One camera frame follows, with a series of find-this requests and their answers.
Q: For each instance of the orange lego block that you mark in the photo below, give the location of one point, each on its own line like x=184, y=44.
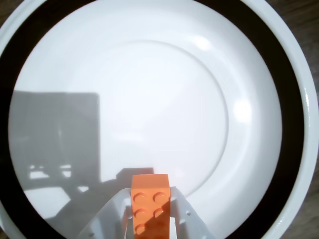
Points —
x=149, y=206

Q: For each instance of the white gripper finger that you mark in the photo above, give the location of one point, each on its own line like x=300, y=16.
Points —
x=107, y=219
x=189, y=224

